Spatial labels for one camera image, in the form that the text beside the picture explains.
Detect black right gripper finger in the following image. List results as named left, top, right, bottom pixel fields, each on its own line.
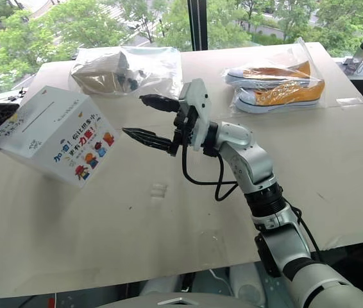
left=121, top=127, right=174, bottom=154
left=139, top=94, right=181, bottom=114

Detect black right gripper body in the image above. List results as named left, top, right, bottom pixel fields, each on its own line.
left=169, top=99, right=199, bottom=158

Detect white slotted box with print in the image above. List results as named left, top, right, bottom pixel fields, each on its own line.
left=0, top=85, right=121, bottom=189

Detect clear bag with brown contents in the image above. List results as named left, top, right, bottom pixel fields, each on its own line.
left=70, top=46, right=183, bottom=98

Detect orange canvas sneaker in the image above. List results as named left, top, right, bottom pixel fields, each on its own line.
left=225, top=62, right=313, bottom=86
left=233, top=79, right=326, bottom=114

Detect clear bag holding orange sneakers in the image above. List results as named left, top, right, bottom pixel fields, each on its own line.
left=222, top=36, right=327, bottom=115

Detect clear tape strip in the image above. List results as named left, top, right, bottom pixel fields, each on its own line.
left=335, top=97, right=363, bottom=106

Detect grey robot torso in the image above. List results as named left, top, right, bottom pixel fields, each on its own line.
left=97, top=290, right=300, bottom=308

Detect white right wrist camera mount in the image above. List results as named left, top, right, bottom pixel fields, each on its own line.
left=178, top=78, right=214, bottom=152

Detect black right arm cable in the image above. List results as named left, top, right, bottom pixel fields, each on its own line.
left=180, top=141, right=324, bottom=262

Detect black window frame post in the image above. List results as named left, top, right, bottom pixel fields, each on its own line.
left=187, top=0, right=210, bottom=52

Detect small camera on stand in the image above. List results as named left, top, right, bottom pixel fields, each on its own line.
left=342, top=38, right=363, bottom=75

